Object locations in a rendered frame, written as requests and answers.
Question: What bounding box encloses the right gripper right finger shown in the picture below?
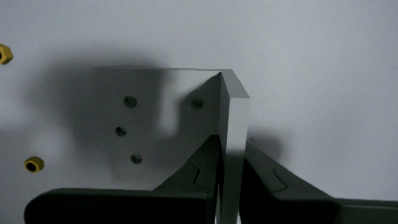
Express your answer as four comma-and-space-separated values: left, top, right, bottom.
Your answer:
238, 140, 398, 224

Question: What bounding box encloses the white metal bracket with holes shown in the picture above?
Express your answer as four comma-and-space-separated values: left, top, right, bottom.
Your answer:
93, 66, 251, 224

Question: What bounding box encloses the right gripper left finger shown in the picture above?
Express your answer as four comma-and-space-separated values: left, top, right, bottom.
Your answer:
23, 135, 221, 224

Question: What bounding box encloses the yellow hex nut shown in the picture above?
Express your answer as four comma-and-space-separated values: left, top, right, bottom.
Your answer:
24, 157, 44, 173
0, 44, 13, 65

